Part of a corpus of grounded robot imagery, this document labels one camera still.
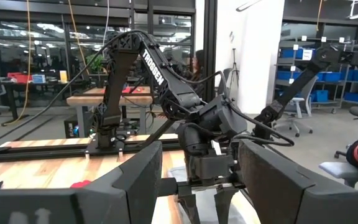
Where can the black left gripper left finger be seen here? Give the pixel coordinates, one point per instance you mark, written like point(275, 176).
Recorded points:
point(135, 199)

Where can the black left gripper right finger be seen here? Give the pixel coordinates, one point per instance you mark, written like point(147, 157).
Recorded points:
point(272, 193)

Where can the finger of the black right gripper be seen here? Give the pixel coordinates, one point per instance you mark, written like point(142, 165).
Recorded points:
point(225, 205)
point(191, 208)

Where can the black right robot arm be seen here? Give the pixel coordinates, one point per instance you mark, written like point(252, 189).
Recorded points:
point(157, 71)

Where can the black background robot arm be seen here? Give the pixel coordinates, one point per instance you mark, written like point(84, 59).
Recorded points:
point(294, 90)

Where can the red cloth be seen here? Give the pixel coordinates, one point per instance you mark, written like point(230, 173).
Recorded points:
point(81, 184)

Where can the white office chair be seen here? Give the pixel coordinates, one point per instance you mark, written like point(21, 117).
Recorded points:
point(298, 104)

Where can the person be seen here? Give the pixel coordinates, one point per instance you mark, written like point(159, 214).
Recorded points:
point(197, 62)

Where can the wooden background table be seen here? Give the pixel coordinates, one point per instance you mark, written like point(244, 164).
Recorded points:
point(85, 100)

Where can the shelf with blue bins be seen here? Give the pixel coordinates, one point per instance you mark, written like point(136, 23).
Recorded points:
point(331, 76)

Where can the green background plant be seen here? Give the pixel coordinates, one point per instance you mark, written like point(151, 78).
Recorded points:
point(95, 63)

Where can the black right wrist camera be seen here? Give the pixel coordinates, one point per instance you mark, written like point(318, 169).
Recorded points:
point(225, 118)

